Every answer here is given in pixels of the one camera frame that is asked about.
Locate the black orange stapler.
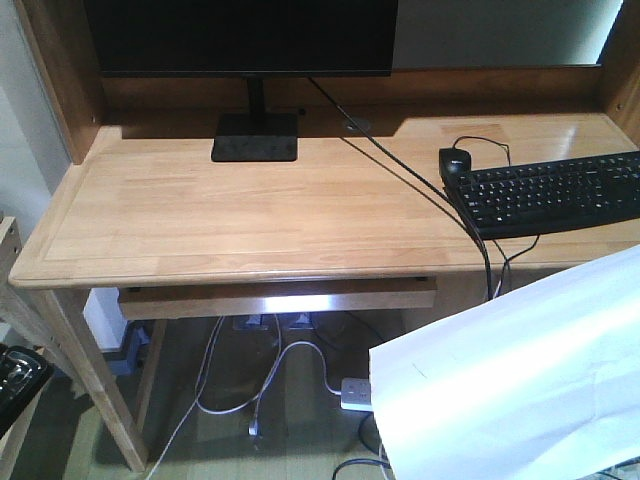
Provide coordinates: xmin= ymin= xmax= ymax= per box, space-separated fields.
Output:
xmin=1 ymin=344 xmax=54 ymax=436

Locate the black computer monitor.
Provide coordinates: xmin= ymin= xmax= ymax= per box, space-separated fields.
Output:
xmin=84 ymin=1 xmax=398 ymax=162

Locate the white paper sheet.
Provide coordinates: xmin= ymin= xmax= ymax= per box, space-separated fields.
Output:
xmin=370 ymin=247 xmax=639 ymax=479

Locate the wooden desk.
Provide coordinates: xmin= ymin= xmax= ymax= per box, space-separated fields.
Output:
xmin=10 ymin=1 xmax=639 ymax=472

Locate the white power strip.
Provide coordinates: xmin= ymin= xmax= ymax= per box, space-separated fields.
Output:
xmin=340 ymin=377 xmax=373 ymax=412

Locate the black keyboard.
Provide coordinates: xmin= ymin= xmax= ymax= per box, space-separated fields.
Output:
xmin=441 ymin=151 xmax=639 ymax=240

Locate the black computer mouse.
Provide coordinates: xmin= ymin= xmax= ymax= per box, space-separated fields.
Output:
xmin=439 ymin=147 xmax=472 ymax=178

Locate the black monitor cable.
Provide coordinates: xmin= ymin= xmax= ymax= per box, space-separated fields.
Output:
xmin=305 ymin=75 xmax=494 ymax=306

